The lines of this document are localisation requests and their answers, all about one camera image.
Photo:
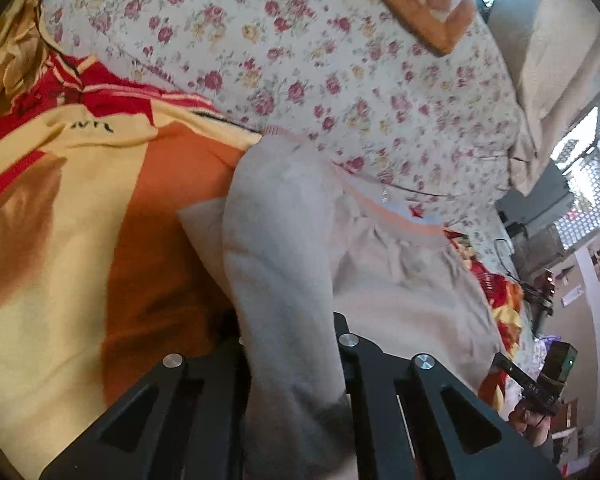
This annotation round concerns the floral quilt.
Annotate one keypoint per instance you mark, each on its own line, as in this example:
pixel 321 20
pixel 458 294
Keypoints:
pixel 330 60

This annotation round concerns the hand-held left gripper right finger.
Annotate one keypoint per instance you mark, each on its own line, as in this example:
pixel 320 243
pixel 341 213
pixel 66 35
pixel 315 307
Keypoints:
pixel 347 355

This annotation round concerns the beige sweatshirt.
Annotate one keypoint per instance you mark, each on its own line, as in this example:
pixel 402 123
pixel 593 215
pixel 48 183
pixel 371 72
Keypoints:
pixel 380 280

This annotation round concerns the beige curtain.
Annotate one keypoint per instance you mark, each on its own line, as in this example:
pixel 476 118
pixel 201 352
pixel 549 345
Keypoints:
pixel 565 50

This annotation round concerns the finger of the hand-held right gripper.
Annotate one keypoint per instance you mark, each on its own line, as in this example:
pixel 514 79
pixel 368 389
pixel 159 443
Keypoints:
pixel 511 367

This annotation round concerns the window with metal grille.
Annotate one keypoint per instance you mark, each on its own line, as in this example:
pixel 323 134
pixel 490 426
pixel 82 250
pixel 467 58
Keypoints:
pixel 585 200

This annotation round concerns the grey box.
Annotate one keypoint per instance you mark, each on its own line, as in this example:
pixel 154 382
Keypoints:
pixel 535 246

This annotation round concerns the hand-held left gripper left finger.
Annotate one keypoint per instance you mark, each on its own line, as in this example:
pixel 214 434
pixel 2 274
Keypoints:
pixel 225 362

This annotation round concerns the orange yellow printed blanket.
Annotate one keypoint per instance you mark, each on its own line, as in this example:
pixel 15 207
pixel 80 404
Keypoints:
pixel 55 310

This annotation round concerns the person's right hand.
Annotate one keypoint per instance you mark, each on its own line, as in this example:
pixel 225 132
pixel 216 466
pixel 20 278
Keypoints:
pixel 535 427

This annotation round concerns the orange checked cushion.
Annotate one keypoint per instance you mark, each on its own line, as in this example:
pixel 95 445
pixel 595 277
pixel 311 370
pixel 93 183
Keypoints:
pixel 430 20

